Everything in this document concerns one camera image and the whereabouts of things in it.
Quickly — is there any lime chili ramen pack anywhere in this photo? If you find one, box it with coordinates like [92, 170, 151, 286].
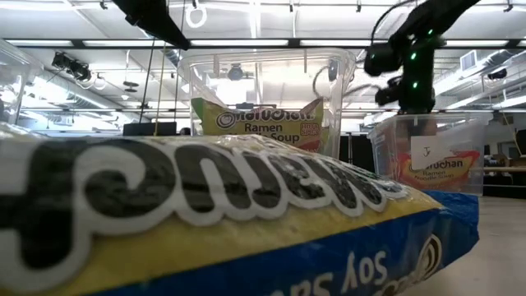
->
[191, 96, 330, 154]

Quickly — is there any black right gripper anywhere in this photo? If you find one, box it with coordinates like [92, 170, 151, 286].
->
[376, 76, 436, 115]

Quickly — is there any blue Maruchan ramen pack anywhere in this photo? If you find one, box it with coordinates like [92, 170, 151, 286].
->
[0, 132, 481, 296]

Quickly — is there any black ceiling device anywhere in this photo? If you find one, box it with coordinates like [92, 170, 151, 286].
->
[51, 51, 94, 83]

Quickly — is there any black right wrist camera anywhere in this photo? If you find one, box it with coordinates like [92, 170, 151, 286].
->
[363, 42, 403, 78]

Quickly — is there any black monitor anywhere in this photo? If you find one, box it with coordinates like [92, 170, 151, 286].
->
[122, 121, 178, 137]

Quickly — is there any red Maruchan ramen pack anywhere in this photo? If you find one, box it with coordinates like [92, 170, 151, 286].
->
[396, 150, 482, 192]

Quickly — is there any black partition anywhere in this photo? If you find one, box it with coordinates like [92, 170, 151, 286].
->
[339, 133, 376, 173]

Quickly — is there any overhead camera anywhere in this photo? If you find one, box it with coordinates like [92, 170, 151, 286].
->
[227, 63, 245, 82]

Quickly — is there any white cable loop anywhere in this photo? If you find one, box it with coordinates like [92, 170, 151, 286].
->
[184, 2, 208, 30]

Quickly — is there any clear plastic bin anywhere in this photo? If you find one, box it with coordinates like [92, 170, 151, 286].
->
[0, 39, 45, 139]
[367, 111, 493, 197]
[177, 47, 357, 160]

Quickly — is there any ceiling light strip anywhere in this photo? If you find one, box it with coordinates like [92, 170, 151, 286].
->
[81, 39, 173, 48]
[4, 39, 75, 47]
[445, 39, 510, 48]
[189, 39, 290, 47]
[299, 39, 373, 48]

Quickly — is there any white air vent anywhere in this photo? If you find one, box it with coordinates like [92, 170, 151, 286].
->
[459, 49, 478, 72]

